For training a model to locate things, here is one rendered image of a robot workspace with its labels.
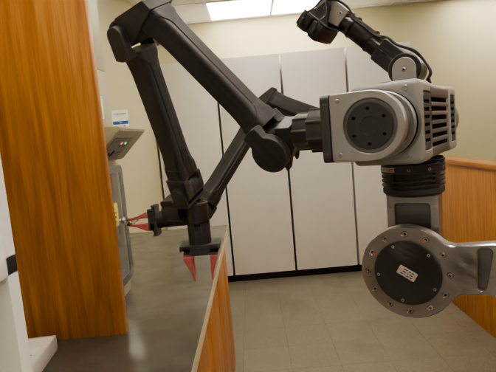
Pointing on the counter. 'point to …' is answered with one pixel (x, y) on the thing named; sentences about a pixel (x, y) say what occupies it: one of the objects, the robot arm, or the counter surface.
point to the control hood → (122, 136)
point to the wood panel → (58, 171)
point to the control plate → (117, 146)
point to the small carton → (120, 118)
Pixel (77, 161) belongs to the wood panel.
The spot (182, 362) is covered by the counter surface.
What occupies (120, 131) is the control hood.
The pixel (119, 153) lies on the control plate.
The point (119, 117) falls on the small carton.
